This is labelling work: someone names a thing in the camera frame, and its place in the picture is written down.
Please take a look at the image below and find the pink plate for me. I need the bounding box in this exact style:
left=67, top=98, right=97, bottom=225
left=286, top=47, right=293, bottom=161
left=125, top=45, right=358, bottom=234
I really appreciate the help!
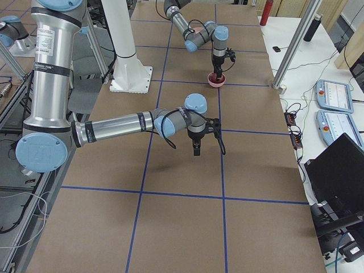
left=193, top=27, right=204, bottom=32

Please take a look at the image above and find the aluminium frame post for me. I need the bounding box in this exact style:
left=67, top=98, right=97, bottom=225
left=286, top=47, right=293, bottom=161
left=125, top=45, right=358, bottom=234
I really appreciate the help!
left=271, top=0, right=322, bottom=94

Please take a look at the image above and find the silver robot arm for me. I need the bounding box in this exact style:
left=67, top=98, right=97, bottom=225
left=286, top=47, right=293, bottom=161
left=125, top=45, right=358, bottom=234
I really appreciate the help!
left=164, top=1, right=235, bottom=84
left=15, top=1, right=208, bottom=173

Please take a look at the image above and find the small black pad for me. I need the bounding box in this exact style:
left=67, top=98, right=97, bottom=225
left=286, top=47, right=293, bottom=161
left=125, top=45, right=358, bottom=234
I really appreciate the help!
left=272, top=46, right=282, bottom=52

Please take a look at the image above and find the blue teach pendant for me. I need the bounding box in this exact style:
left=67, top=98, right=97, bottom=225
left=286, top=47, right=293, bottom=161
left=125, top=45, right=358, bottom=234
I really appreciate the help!
left=316, top=80, right=354, bottom=113
left=316, top=110, right=363, bottom=148

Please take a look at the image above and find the pink bowl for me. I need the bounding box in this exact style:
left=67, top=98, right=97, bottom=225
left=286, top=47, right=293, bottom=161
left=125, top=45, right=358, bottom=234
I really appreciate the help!
left=208, top=73, right=226, bottom=88

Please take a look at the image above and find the blue teach pendant near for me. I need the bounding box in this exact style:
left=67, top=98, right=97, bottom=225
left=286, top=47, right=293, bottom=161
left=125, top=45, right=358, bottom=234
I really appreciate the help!
left=316, top=110, right=363, bottom=148

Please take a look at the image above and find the black bottle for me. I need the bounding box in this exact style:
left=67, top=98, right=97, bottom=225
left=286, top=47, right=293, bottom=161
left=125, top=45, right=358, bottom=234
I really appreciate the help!
left=303, top=14, right=323, bottom=42

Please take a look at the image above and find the black laptop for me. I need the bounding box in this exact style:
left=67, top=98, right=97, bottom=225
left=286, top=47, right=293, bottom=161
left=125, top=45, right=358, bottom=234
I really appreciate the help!
left=304, top=133, right=363, bottom=213

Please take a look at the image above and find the red apple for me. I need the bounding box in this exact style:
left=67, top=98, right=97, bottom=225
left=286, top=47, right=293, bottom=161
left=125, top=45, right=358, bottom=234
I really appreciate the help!
left=213, top=75, right=224, bottom=82

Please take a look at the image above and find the red bottle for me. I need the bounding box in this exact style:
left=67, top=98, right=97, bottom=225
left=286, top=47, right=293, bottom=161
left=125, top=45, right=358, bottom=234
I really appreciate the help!
left=259, top=0, right=274, bottom=26

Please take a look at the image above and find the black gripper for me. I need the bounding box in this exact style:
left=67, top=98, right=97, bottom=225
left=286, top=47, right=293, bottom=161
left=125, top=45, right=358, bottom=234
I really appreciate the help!
left=187, top=126, right=205, bottom=156
left=212, top=56, right=225, bottom=80

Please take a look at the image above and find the black orange power strip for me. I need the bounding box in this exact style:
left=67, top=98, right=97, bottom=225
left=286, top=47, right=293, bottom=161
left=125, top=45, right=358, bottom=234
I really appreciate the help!
left=284, top=111, right=303, bottom=150

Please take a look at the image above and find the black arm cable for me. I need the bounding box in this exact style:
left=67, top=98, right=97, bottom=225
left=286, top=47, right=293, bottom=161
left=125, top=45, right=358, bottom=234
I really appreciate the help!
left=155, top=0, right=211, bottom=35
left=159, top=107, right=226, bottom=156

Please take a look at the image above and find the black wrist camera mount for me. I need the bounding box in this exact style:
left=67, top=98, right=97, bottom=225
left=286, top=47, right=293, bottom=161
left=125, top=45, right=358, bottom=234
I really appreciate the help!
left=205, top=118, right=221, bottom=139
left=225, top=48, right=236, bottom=63

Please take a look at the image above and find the white camera mast base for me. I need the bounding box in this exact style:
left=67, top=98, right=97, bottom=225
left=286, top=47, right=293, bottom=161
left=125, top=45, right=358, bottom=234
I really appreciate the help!
left=104, top=1, right=153, bottom=93

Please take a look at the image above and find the blue teach pendant far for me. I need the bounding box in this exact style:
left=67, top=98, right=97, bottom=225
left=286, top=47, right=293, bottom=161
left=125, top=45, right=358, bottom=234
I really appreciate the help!
left=316, top=80, right=354, bottom=113

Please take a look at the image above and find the black monitor stand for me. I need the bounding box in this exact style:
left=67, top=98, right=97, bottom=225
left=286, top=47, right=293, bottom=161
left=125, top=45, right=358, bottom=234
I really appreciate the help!
left=311, top=203, right=363, bottom=262

